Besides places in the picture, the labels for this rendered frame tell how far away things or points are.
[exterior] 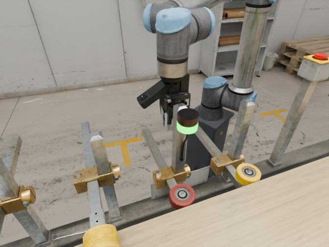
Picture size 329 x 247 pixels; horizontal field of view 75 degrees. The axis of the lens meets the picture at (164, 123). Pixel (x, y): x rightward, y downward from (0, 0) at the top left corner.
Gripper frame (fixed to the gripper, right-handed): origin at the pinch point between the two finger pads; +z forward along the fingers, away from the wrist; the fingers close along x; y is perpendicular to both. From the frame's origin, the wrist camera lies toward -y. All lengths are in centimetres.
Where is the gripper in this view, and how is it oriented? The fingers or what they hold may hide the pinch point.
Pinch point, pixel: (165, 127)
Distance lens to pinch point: 75.5
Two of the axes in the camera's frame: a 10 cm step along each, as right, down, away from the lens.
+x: -3.6, -5.6, 7.5
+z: 0.0, 8.0, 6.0
